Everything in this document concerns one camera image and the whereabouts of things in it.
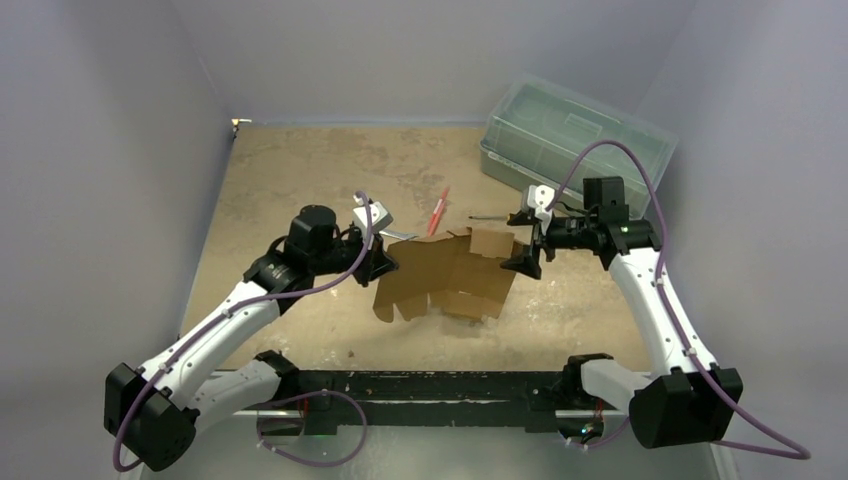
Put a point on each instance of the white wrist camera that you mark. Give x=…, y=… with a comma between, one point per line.
x=375, y=214
x=537, y=205

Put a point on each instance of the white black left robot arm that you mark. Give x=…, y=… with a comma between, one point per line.
x=155, y=410

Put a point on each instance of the yellow black screwdriver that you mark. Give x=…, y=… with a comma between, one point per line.
x=503, y=218

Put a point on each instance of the silver open-end wrench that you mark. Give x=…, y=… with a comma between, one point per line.
x=403, y=236

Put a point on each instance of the brown cardboard box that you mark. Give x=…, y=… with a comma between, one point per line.
x=457, y=271

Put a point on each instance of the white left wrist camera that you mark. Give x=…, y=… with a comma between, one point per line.
x=375, y=214

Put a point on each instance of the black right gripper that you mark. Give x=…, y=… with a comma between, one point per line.
x=539, y=241

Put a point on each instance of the red pen with white label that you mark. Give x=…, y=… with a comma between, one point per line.
x=438, y=212

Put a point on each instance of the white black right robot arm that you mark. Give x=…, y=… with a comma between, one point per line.
x=686, y=397

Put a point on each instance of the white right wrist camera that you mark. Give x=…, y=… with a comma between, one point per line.
x=537, y=205

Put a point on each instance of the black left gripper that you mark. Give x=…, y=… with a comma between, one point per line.
x=375, y=263

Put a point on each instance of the clear plastic storage box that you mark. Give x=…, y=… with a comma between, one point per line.
x=541, y=133

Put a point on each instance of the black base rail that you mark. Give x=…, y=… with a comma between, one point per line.
x=535, y=401

